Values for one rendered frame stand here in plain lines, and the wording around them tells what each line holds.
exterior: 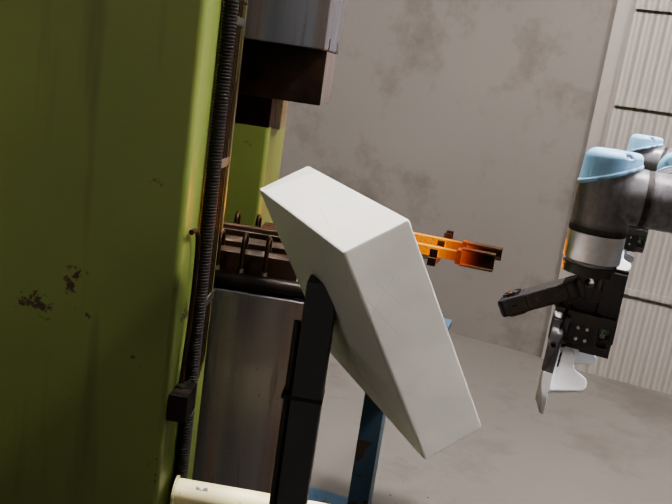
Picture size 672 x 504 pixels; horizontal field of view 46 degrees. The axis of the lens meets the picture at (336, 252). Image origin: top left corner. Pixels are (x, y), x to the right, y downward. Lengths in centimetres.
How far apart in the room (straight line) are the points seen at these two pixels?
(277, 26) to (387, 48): 307
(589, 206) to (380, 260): 35
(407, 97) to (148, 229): 331
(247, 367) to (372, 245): 74
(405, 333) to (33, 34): 68
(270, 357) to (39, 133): 59
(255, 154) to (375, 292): 102
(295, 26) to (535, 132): 293
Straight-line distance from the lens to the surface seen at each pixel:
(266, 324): 147
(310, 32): 138
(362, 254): 81
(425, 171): 436
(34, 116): 122
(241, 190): 182
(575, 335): 112
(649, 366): 428
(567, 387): 109
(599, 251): 108
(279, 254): 151
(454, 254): 196
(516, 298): 112
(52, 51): 120
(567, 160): 419
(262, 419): 154
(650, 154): 196
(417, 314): 86
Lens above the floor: 134
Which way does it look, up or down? 13 degrees down
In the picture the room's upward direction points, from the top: 8 degrees clockwise
